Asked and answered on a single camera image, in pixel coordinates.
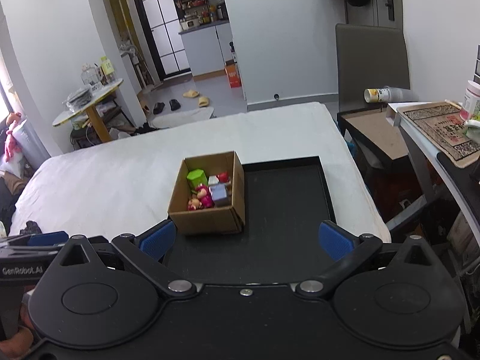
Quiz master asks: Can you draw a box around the round yellow leg table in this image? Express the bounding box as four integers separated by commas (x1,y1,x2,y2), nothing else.
52,79,124,143

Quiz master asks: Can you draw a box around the lavender bunny cube toy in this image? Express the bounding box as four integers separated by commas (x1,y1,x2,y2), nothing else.
209,184,231,207

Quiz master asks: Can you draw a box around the yellow capped plastic bottle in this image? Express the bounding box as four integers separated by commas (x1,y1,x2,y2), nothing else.
364,86,419,103

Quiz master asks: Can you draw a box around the white small box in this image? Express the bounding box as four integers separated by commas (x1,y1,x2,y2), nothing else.
208,175,219,186

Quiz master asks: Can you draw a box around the pink lidded container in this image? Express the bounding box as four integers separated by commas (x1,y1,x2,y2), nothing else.
460,80,480,121

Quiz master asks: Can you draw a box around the green hexagonal toy cup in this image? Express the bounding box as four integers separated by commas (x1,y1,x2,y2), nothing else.
186,169,208,190

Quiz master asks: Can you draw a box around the black slipper left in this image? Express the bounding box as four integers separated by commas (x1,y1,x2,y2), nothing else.
153,102,165,116

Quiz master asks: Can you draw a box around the black slipper right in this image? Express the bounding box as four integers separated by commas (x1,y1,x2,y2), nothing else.
169,99,181,111

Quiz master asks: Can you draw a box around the grey chair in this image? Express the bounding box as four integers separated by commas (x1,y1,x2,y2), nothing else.
335,24,410,112

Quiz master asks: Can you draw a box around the glass panel door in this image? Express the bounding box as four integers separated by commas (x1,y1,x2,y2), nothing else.
134,0,191,80

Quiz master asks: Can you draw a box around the orange cardboard box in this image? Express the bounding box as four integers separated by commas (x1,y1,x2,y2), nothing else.
224,59,242,89

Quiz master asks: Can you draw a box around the yellow slipper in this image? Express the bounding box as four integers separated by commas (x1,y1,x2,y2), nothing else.
198,96,210,108
182,89,199,98

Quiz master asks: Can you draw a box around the pink haired doll figure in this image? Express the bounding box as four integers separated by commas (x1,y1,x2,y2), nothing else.
195,185,215,209

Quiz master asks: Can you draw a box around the black slipper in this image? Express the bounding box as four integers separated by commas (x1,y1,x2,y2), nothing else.
153,102,165,116
169,99,181,111

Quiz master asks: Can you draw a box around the brown cardboard box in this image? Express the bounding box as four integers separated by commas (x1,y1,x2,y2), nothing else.
168,151,246,235

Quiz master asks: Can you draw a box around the person's left hand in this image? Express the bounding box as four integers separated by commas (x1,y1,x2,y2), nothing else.
1,299,33,359

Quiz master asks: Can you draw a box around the black rectangular tray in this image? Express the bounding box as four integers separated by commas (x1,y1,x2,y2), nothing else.
163,157,335,285

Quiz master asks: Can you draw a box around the patterned brown board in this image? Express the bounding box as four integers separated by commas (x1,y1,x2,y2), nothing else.
397,102,479,168

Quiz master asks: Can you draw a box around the yellow slipper near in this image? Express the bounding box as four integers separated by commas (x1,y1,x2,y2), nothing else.
198,96,210,108

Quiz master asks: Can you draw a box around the white floor mat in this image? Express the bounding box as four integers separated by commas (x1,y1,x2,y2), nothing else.
150,106,215,129

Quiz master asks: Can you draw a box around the red blue small figure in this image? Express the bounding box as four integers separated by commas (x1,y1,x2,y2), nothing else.
216,172,230,184

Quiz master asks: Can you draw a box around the yellow slipper far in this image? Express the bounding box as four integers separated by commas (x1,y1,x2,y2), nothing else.
182,89,199,98

